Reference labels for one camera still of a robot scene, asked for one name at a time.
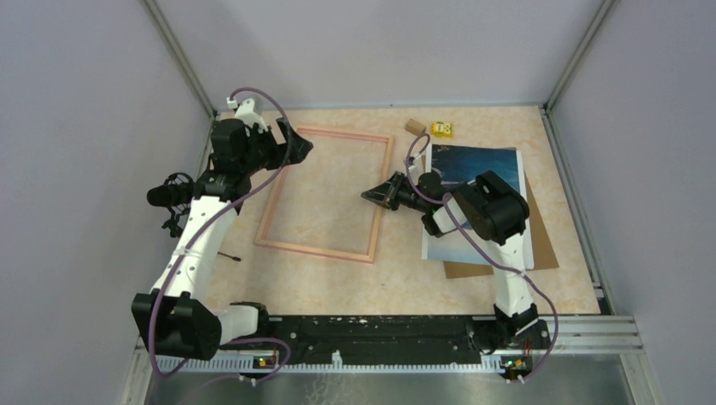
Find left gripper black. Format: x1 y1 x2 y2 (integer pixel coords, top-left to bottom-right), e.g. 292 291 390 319
239 116 312 176

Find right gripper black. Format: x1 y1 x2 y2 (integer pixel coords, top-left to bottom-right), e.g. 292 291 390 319
362 171 429 213

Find wooden picture frame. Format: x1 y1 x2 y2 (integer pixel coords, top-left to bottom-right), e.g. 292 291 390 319
254 127 393 263

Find blue landscape photo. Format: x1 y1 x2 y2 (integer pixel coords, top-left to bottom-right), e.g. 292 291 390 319
421 143 528 269

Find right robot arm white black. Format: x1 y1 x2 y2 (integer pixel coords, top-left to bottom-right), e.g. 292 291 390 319
361 170 539 348

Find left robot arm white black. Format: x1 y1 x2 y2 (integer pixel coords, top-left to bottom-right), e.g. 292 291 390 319
131 117 313 360

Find small wooden block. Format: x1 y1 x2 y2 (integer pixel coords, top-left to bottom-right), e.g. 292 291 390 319
404 119 426 137

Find yellow toy block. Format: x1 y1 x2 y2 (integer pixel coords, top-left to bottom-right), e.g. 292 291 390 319
430 121 454 138

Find black microphone orange tip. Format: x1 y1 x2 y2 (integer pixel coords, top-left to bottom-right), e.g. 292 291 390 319
146 172 194 238

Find brown cardboard backing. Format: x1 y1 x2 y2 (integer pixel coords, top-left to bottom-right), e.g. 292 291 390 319
442 173 559 279

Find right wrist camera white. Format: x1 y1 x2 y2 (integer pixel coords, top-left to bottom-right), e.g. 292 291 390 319
405 157 423 182

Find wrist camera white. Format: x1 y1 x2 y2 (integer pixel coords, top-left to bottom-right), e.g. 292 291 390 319
405 157 423 182
226 96 269 132

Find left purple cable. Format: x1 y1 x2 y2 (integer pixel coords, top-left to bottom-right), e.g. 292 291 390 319
146 87 293 386

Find purple cable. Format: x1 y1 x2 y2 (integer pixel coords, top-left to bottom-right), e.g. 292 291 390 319
146 87 293 386
405 132 561 384

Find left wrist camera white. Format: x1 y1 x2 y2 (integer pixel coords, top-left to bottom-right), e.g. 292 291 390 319
226 96 269 132

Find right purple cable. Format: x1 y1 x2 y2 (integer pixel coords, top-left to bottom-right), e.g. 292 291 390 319
405 132 561 384

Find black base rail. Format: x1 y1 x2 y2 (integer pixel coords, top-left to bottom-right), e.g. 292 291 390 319
218 314 552 368

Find white cable duct strip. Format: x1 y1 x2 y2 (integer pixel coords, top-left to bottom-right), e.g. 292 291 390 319
154 352 505 375

